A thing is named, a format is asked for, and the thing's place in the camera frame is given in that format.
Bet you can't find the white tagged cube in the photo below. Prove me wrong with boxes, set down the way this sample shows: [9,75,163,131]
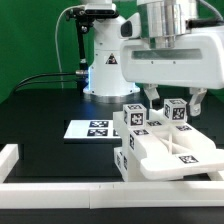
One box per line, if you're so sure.
[123,104,146,127]
[163,98,187,122]

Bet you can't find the white left barrier rail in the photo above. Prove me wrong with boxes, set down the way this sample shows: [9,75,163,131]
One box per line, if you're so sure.
[0,144,19,184]

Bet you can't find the grey camera cable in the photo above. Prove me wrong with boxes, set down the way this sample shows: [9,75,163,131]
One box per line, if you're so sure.
[54,4,81,89]

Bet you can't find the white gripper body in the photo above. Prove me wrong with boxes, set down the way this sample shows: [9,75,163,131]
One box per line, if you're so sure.
[120,13,224,89]

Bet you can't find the white seat block with pegs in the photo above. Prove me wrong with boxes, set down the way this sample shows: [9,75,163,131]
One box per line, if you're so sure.
[127,149,146,182]

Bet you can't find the black cables on table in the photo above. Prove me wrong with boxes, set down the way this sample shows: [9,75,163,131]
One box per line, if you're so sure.
[11,70,84,96]

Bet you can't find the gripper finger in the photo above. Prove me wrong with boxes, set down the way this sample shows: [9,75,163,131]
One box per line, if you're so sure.
[143,84,160,107]
[189,87,207,117]

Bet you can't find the white chair seat plate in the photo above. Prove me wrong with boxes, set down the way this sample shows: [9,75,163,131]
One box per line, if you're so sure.
[64,120,120,141]

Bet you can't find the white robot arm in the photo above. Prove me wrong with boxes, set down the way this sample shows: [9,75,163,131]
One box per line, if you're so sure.
[120,0,224,116]

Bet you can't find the white barrier rail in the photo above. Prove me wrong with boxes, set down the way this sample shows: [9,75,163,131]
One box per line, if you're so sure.
[208,170,224,181]
[0,181,224,209]
[0,144,19,184]

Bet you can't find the white front barrier rail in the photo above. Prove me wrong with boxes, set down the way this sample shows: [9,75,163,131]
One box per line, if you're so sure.
[0,181,224,209]

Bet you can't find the white chair back frame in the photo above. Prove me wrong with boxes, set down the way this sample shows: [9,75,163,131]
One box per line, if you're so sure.
[113,110,224,182]

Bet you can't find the white right barrier rail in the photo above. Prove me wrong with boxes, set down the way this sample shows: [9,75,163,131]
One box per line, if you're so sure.
[208,170,224,181]

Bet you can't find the black camera on stand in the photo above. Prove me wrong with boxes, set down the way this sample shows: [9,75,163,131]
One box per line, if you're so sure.
[65,3,119,20]

